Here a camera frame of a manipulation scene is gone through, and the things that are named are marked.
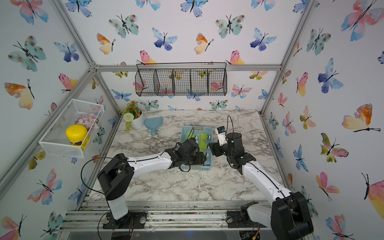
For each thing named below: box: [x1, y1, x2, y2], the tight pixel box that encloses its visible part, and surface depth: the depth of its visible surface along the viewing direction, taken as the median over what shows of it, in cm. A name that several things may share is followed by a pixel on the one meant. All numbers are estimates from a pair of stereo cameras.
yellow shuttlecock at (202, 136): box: [199, 132, 211, 141], surface depth 105 cm
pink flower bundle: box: [75, 113, 100, 131], surface depth 70 cm
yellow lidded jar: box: [65, 124, 90, 150], surface depth 65 cm
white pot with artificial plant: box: [122, 100, 144, 133], surface depth 104 cm
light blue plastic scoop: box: [144, 116, 163, 136], surface depth 117 cm
